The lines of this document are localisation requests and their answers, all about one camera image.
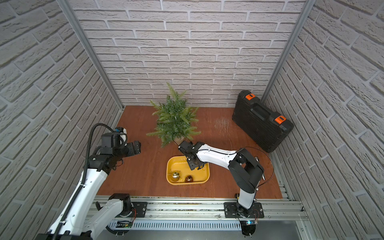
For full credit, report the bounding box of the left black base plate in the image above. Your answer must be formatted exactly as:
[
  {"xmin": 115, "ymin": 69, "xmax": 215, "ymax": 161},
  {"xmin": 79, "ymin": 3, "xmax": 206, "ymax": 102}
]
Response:
[{"xmin": 132, "ymin": 202, "xmax": 148, "ymax": 218}]

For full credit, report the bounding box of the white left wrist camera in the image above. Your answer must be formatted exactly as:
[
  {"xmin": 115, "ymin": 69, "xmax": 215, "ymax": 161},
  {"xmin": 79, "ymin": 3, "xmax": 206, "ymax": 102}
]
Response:
[{"xmin": 115, "ymin": 127, "xmax": 127, "ymax": 145}]

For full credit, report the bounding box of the aluminium mounting rail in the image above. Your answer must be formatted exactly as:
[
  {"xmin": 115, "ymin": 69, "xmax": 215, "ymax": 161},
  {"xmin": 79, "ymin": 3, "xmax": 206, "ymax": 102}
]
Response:
[{"xmin": 86, "ymin": 195, "xmax": 310, "ymax": 232}]

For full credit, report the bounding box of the shiny gold ball ornament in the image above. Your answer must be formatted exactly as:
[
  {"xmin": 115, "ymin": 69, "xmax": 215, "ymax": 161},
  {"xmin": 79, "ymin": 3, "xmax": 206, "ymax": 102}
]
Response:
[{"xmin": 170, "ymin": 171, "xmax": 181, "ymax": 182}]

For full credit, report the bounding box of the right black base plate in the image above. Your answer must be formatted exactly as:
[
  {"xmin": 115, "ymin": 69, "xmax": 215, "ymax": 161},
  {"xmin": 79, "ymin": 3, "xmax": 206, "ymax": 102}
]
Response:
[{"xmin": 224, "ymin": 202, "xmax": 265, "ymax": 219}]

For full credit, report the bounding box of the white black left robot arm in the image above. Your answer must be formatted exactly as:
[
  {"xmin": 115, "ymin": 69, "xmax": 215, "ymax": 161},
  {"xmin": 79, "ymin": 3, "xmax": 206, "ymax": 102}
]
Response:
[{"xmin": 36, "ymin": 127, "xmax": 141, "ymax": 240}]

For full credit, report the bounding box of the small green christmas tree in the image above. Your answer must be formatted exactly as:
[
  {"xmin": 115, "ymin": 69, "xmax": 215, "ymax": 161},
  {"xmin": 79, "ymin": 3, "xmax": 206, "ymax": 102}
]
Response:
[{"xmin": 147, "ymin": 83, "xmax": 201, "ymax": 147}]

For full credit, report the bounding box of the black plastic tool case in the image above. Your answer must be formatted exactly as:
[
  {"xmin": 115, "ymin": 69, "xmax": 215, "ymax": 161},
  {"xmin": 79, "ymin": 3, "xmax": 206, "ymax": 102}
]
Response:
[{"xmin": 232, "ymin": 90, "xmax": 295, "ymax": 153}]

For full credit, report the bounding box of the amber brown ball ornament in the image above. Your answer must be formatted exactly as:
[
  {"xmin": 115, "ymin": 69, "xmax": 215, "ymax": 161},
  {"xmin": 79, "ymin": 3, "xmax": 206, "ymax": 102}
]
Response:
[{"xmin": 185, "ymin": 176, "xmax": 194, "ymax": 183}]

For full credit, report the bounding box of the wooden tree base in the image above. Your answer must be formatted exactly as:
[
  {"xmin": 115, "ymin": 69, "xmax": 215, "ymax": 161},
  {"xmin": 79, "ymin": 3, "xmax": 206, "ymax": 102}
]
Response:
[{"xmin": 173, "ymin": 137, "xmax": 185, "ymax": 146}]

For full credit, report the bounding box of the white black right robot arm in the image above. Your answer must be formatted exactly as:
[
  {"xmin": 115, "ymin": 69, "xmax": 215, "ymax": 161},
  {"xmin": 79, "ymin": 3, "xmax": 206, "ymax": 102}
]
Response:
[{"xmin": 178, "ymin": 141, "xmax": 264, "ymax": 210}]

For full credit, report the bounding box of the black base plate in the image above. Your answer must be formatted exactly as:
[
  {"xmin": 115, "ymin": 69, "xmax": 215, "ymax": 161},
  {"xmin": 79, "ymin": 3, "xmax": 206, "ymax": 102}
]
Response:
[
  {"xmin": 132, "ymin": 202, "xmax": 148, "ymax": 218},
  {"xmin": 224, "ymin": 202, "xmax": 265, "ymax": 219}
]

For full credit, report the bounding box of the black corrugated cable conduit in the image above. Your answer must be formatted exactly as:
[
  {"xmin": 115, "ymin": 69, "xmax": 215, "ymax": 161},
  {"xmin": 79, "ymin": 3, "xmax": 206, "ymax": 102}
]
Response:
[{"xmin": 50, "ymin": 122, "xmax": 115, "ymax": 240}]

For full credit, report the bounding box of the yellow plastic tray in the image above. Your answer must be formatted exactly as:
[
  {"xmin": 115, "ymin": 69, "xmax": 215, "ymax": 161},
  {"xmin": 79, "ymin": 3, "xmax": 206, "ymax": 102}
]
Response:
[{"xmin": 166, "ymin": 156, "xmax": 211, "ymax": 186}]

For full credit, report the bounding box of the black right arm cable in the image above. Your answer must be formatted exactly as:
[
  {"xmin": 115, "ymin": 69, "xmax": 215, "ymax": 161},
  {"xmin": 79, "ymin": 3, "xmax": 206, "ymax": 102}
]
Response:
[{"xmin": 242, "ymin": 146, "xmax": 275, "ymax": 188}]

